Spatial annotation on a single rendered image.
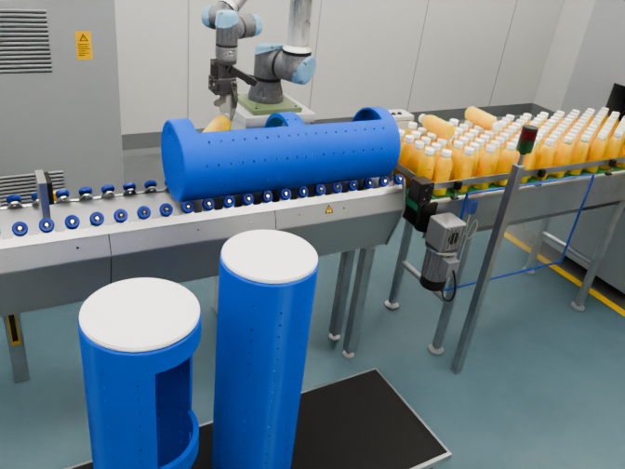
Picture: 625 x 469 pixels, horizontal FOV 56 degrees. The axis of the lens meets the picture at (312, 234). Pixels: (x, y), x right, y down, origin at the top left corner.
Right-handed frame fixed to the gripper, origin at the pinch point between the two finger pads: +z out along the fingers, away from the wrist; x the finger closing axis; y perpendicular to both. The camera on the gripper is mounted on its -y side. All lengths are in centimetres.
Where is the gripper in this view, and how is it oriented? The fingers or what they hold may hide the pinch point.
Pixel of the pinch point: (230, 114)
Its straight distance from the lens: 218.1
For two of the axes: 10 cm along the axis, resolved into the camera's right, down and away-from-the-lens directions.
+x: 4.7, 4.7, -7.5
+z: -0.9, 8.7, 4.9
